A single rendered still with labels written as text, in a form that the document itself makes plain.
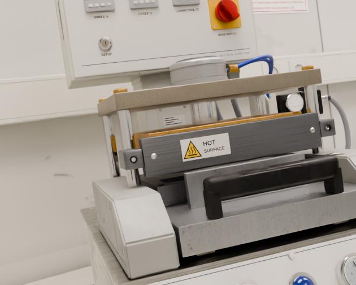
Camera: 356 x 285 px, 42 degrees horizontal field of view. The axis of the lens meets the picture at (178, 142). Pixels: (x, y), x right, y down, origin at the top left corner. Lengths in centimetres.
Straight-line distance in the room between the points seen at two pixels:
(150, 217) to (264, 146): 19
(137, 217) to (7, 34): 77
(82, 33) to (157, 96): 26
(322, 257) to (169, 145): 20
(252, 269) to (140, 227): 12
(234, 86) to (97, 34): 28
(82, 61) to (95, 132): 44
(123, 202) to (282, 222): 16
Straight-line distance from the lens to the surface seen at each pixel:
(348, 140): 94
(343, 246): 52
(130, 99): 54
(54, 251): 117
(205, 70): 62
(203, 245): 46
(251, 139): 57
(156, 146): 53
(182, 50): 79
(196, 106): 64
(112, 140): 69
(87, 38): 76
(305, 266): 50
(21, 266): 116
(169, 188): 56
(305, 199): 50
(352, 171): 57
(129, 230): 45
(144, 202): 47
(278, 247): 49
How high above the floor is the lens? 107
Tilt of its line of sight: 3 degrees down
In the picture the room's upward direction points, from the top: 8 degrees counter-clockwise
